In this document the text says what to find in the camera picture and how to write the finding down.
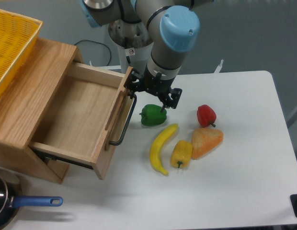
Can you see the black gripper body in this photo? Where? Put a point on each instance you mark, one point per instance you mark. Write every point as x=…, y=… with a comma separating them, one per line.
x=153, y=85

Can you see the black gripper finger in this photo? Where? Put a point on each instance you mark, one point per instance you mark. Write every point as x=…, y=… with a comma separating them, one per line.
x=164, y=101
x=175, y=95

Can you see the wooden top drawer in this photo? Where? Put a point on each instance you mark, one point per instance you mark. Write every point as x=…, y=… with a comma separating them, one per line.
x=85, y=119

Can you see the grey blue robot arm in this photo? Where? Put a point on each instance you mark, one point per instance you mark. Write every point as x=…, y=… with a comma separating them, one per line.
x=156, y=36

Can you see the wooden drawer cabinet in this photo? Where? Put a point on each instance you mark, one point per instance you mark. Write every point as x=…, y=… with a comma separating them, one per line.
x=24, y=103

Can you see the green bell pepper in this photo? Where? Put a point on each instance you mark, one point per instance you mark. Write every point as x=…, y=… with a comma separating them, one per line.
x=151, y=115

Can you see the red bell pepper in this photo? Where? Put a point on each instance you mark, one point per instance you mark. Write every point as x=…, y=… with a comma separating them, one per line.
x=206, y=116

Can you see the yellow banana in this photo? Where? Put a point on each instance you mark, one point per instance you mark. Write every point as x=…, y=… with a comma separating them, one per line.
x=157, y=145

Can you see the orange bread wedge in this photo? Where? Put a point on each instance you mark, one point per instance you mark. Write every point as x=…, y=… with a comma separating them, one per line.
x=204, y=140

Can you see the yellow bell pepper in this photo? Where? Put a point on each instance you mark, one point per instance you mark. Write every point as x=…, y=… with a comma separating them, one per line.
x=181, y=154

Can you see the yellow plastic basket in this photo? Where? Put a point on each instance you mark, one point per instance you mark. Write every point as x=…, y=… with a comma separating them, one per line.
x=18, y=35

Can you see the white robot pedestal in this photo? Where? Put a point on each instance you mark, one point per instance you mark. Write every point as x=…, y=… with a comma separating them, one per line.
x=131, y=55

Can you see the blue handled frying pan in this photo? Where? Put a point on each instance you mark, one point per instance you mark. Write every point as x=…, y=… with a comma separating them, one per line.
x=11, y=201

